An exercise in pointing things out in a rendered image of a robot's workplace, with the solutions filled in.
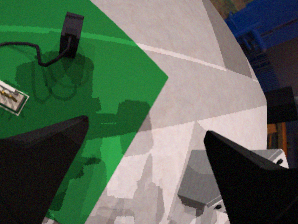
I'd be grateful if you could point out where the green circuit board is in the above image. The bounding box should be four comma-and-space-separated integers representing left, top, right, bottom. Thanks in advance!
0, 0, 169, 224

